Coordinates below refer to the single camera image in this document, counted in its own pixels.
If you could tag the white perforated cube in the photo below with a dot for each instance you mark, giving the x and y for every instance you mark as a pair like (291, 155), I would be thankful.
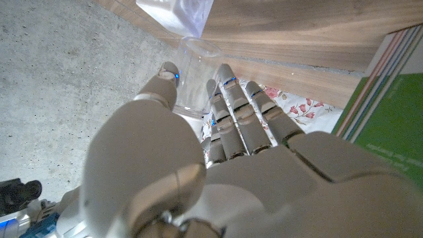
(178, 16)

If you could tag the green straw box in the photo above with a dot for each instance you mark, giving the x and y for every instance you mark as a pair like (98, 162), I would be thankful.
(396, 115)

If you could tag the floral backdrop cloth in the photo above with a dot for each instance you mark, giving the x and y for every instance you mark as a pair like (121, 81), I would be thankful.
(314, 115)

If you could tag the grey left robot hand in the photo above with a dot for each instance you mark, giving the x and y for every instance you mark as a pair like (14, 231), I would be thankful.
(264, 185)

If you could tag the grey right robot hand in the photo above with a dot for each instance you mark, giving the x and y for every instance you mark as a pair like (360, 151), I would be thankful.
(67, 211)

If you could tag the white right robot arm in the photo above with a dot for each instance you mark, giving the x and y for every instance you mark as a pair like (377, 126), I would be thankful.
(8, 233)

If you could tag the clear white-capped medicine bottle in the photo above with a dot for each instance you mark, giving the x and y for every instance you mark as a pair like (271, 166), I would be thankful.
(198, 82)

